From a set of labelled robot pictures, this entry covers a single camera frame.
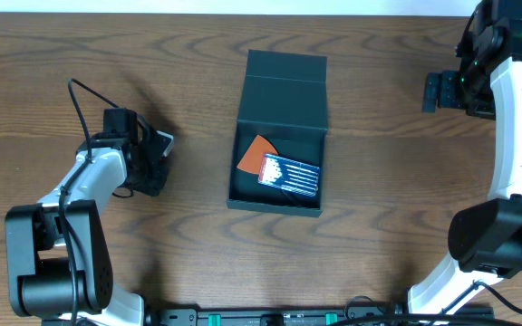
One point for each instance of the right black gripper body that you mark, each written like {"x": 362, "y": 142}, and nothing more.
{"x": 454, "y": 90}

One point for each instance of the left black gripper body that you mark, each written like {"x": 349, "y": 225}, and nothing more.
{"x": 150, "y": 172}

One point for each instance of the orange scraper wooden handle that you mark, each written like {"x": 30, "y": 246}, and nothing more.
{"x": 251, "y": 161}

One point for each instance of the blue precision screwdriver set case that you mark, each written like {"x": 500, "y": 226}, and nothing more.
{"x": 289, "y": 175}

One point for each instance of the black gift box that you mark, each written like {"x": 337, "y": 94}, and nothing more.
{"x": 284, "y": 100}

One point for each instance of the small steel claw hammer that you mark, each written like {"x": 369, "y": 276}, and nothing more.
{"x": 292, "y": 199}

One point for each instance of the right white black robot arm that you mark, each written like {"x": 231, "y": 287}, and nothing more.
{"x": 485, "y": 240}

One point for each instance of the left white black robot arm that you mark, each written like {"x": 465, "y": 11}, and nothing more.
{"x": 59, "y": 267}

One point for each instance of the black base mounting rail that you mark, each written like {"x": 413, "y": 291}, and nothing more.
{"x": 191, "y": 317}

